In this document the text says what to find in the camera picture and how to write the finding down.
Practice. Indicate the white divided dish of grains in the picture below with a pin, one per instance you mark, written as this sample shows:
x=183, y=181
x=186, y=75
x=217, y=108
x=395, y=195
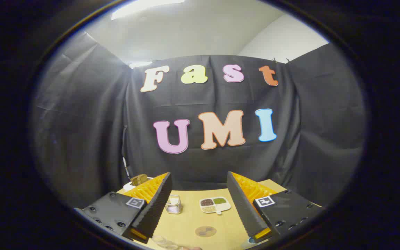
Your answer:
x=215, y=205

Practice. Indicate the round wooden coaster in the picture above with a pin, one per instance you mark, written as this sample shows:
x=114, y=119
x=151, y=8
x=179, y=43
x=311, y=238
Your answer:
x=205, y=231

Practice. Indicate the white boxy container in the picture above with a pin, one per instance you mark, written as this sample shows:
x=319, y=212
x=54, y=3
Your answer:
x=128, y=186

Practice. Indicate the wooden table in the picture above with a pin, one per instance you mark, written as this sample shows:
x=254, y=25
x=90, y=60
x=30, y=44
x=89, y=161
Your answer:
x=193, y=218

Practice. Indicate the black backdrop cloth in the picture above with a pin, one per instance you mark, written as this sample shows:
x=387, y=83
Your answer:
x=99, y=121

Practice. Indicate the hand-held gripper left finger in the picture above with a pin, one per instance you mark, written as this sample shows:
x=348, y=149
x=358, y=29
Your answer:
x=155, y=208

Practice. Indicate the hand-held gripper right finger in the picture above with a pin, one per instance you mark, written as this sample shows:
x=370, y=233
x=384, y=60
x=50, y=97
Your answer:
x=243, y=208

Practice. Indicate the clear ribbed square container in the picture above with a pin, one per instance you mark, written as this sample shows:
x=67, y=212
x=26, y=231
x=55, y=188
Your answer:
x=174, y=205

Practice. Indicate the clear plastic bottle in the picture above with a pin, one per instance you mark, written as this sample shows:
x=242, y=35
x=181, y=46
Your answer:
x=163, y=241

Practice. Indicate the brown bread slice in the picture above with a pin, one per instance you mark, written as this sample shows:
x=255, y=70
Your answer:
x=139, y=179

